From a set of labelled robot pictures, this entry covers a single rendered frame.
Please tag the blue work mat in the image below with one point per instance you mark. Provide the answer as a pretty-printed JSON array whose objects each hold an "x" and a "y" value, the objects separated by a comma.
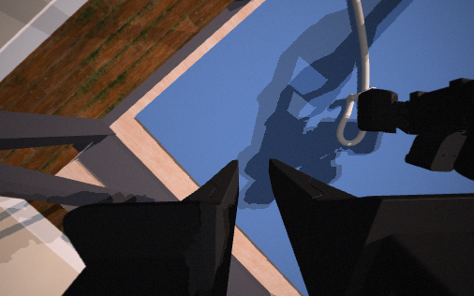
[{"x": 276, "y": 87}]

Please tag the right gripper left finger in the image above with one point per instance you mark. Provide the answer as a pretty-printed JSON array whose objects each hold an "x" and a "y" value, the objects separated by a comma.
[{"x": 200, "y": 230}]

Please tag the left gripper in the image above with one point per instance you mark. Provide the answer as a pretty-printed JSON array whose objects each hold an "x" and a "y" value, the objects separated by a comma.
[{"x": 380, "y": 110}]

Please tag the white rope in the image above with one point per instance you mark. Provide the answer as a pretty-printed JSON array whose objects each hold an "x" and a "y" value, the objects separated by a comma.
[{"x": 365, "y": 77}]

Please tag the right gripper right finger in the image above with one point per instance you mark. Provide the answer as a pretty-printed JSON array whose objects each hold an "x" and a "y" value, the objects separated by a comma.
[{"x": 335, "y": 236}]

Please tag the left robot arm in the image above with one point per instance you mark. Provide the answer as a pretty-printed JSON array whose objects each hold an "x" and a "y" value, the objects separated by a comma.
[{"x": 439, "y": 148}]

